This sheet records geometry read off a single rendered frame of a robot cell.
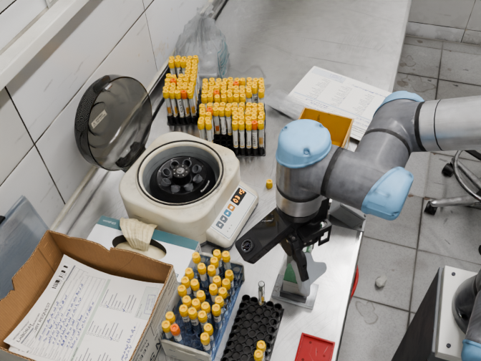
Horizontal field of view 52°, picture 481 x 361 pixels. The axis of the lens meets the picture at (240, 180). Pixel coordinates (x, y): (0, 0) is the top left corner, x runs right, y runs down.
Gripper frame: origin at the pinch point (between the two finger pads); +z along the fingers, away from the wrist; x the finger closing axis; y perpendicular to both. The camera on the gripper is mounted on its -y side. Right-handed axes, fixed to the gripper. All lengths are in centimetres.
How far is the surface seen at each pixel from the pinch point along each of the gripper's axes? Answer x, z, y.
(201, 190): 27.2, 2.7, -5.1
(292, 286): -1.7, 6.3, 1.3
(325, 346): -13.4, 12.1, 2.0
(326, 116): 34.3, 4.1, 33.9
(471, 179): 40, 91, 126
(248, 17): 99, 14, 45
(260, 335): -6.0, 10.5, -8.4
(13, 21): 49, -36, -28
